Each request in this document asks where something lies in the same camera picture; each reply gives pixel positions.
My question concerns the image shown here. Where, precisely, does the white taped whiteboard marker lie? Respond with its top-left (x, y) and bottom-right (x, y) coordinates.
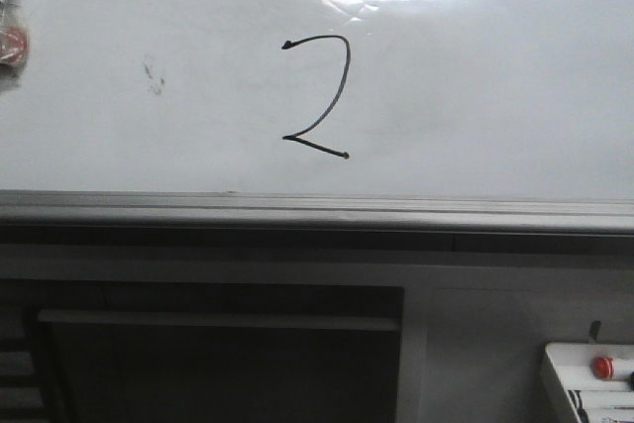
top-left (1, 0), bottom-right (30, 71)

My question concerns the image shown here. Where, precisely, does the white whiteboard with aluminium frame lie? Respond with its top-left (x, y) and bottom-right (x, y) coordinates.
top-left (1, 0), bottom-right (633, 235)

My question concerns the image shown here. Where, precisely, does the dark cabinet panel with bar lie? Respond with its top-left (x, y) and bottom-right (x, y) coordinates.
top-left (1, 279), bottom-right (404, 422)

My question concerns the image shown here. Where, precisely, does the white marker tray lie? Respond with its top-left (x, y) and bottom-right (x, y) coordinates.
top-left (541, 343), bottom-right (633, 422)

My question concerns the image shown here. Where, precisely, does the red capped marker in tray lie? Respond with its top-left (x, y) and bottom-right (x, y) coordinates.
top-left (590, 356), bottom-right (634, 381)

